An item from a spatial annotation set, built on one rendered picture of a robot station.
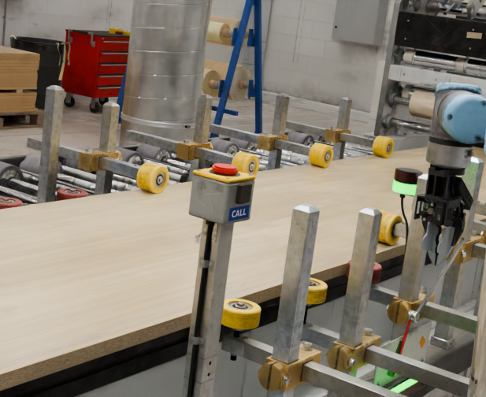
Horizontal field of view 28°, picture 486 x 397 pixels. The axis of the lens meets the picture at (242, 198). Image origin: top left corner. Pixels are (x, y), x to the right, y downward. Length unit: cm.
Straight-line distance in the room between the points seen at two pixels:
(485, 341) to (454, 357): 116
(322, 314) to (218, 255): 86
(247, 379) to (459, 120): 71
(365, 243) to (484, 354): 67
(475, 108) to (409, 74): 285
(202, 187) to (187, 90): 455
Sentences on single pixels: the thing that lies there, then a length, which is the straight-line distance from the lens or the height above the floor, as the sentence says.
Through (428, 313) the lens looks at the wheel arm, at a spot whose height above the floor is 84.
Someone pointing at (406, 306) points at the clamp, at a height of 87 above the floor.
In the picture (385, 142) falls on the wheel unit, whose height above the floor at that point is 97.
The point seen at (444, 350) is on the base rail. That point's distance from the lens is 246.
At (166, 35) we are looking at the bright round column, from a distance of 594.
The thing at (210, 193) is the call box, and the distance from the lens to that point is 147.
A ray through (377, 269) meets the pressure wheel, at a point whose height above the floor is 91.
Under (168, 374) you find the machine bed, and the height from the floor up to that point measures 78.
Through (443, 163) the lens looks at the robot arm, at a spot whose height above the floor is 120.
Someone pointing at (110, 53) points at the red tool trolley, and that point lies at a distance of 1026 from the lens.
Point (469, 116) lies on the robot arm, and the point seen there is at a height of 132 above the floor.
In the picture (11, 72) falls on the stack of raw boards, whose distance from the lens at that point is 881.
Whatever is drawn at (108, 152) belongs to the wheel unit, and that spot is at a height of 97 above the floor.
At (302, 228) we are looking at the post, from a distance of 172.
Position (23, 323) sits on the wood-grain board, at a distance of 172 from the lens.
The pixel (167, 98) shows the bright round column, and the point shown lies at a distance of 598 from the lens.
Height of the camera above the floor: 151
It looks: 12 degrees down
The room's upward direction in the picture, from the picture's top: 7 degrees clockwise
